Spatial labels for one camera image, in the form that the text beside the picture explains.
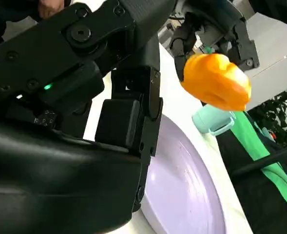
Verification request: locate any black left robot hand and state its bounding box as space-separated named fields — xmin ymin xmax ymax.
xmin=171 ymin=0 xmax=260 ymax=82

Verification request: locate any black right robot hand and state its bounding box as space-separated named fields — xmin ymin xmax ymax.
xmin=0 ymin=0 xmax=178 ymax=234

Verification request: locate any orange and white bread roll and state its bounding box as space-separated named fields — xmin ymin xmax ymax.
xmin=180 ymin=53 xmax=252 ymax=112

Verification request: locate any green potted plant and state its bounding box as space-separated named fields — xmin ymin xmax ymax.
xmin=247 ymin=92 xmax=287 ymax=148

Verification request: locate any pale green mug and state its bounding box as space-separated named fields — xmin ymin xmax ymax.
xmin=191 ymin=103 xmax=237 ymax=136

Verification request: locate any green cloth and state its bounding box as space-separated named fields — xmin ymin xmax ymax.
xmin=230 ymin=109 xmax=287 ymax=216

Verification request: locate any black pole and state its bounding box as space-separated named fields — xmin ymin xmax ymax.
xmin=230 ymin=145 xmax=287 ymax=176

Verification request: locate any lilac plate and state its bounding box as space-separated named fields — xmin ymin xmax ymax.
xmin=140 ymin=114 xmax=229 ymax=234

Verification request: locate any person's hand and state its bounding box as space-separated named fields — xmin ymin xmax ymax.
xmin=38 ymin=0 xmax=66 ymax=18

